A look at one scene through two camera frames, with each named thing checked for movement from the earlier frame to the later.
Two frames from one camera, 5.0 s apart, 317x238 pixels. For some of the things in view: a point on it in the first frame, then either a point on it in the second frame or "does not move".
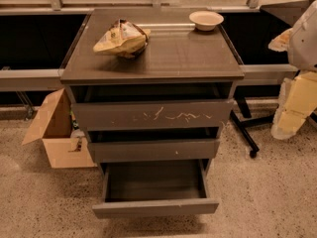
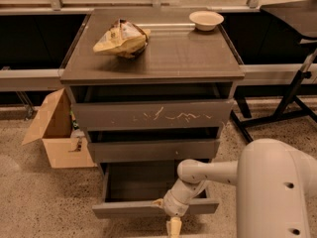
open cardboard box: x=55 y=130 does not move
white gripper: x=304 y=45 → x=173 y=206
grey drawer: x=155 y=107 does not move
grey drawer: x=143 y=188 does not move
